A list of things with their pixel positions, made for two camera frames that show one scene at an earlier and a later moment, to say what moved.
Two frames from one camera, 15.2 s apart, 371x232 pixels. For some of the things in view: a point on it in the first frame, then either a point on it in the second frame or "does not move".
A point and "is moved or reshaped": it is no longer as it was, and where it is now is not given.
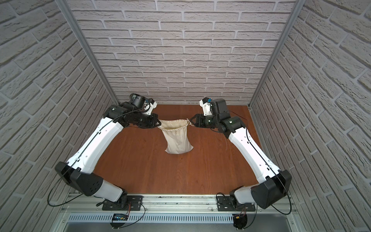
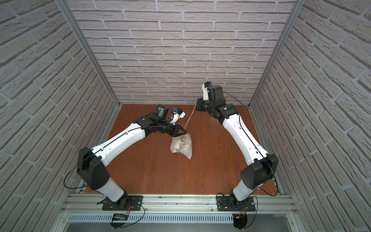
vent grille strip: x=152 y=218 does not move
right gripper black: x=196 y=120 → x=196 y=101
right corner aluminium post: x=299 y=6 does not move
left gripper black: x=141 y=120 → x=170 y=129
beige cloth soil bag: x=175 y=132 is moved or reshaped
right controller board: x=239 y=221 does not move
